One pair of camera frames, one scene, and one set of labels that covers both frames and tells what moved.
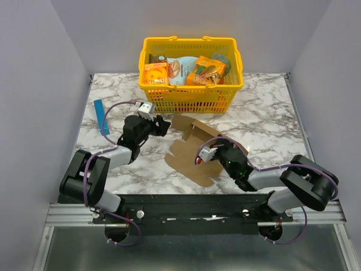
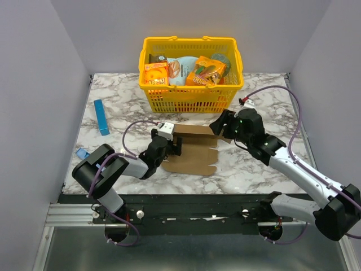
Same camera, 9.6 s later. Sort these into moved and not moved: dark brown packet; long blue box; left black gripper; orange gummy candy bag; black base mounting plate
Moved: left black gripper
Not moved: long blue box; black base mounting plate; dark brown packet; orange gummy candy bag
